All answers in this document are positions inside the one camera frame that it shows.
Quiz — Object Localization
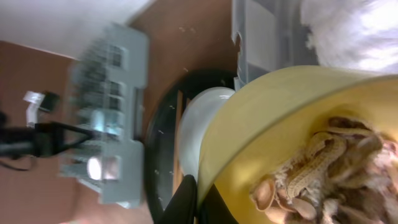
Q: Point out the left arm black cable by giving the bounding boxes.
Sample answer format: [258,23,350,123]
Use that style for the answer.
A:
[0,157,30,172]

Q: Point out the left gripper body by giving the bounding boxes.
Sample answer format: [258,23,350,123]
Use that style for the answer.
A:
[1,112,39,158]

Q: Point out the round black tray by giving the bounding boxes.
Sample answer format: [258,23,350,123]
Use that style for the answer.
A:
[144,69,237,222]

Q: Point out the yellow bowl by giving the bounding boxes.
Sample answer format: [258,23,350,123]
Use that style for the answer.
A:
[197,65,397,223]

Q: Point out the grey dishwasher rack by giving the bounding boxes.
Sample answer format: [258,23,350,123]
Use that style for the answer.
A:
[60,24,149,208]

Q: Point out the blue cup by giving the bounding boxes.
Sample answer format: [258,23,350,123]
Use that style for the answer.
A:
[90,110,123,136]

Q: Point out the clear plastic bin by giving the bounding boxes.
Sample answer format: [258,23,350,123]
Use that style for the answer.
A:
[231,0,318,91]

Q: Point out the white plate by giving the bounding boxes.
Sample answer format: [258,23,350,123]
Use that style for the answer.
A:
[178,87,235,180]

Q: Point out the white napkin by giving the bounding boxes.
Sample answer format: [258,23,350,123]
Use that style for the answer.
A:
[300,0,397,73]

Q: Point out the pink cup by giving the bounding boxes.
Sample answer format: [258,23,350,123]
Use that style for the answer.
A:
[86,156,119,180]

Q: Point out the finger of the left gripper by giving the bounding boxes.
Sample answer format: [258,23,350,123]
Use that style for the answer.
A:
[35,122,94,137]
[37,137,93,157]

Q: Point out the left wooden chopstick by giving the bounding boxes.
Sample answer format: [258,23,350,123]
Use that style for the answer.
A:
[172,91,183,195]

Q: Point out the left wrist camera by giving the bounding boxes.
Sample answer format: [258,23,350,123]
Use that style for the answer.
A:
[23,91,60,128]

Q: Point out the peanut shells and food scraps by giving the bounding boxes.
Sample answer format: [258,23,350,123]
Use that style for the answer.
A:
[249,116,397,224]

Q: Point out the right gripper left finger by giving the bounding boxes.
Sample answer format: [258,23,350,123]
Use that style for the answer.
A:
[157,175,197,224]

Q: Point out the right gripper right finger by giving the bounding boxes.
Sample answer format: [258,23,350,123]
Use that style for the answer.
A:
[198,185,238,224]

